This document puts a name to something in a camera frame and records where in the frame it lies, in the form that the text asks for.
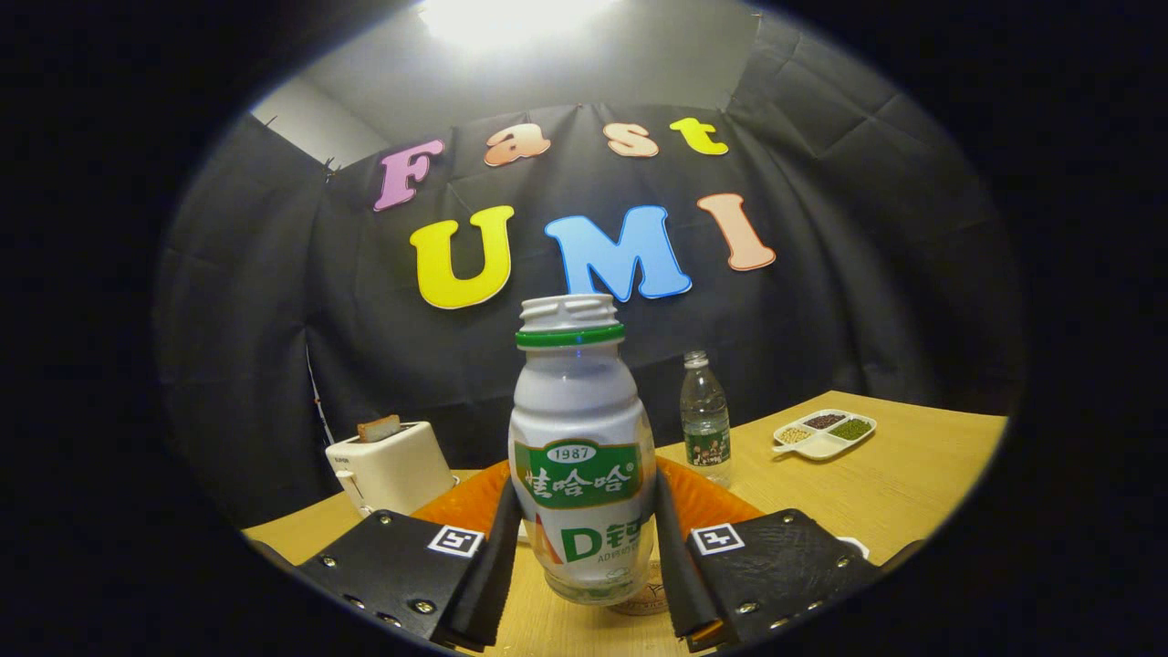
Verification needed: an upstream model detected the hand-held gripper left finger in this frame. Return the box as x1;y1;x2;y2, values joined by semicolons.
294;459;523;651

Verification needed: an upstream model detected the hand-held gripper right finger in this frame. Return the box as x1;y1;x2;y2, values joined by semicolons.
653;456;881;651

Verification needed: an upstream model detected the round cork coaster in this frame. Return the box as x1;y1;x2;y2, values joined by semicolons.
607;561;672;617

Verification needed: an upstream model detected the white juice bottle green label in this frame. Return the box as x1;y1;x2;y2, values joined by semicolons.
507;294;658;607

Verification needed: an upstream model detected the clear plastic water bottle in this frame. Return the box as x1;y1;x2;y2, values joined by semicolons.
680;351;733;489

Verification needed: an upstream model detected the cream toaster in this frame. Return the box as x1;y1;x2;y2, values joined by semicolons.
326;421;457;518

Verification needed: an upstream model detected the white divided bean tray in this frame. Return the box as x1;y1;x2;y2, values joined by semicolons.
773;409;878;461

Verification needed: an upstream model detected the wooden table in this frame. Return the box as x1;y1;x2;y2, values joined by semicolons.
242;391;1009;657

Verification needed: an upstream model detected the black backdrop cloth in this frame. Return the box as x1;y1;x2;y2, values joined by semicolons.
153;9;1027;530

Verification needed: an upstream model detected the ceiling light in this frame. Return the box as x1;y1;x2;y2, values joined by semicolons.
420;0;621;47

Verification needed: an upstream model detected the thin toaster power cable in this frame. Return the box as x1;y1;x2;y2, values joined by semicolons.
306;347;331;448

